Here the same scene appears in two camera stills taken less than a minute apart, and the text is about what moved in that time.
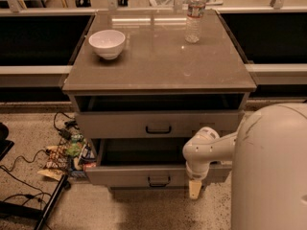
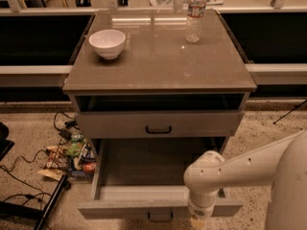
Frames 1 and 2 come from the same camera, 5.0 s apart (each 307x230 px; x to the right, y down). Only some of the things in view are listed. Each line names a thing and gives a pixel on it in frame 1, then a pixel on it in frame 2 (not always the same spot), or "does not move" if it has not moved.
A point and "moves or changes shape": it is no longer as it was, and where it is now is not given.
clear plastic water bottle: x=195 y=12 does not move
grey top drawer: x=153 y=124 does not move
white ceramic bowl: x=107 y=43 does not move
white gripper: x=195 y=174 to x=200 y=209
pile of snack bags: x=69 y=158 does not move
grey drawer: x=146 y=163 moves or changes shape
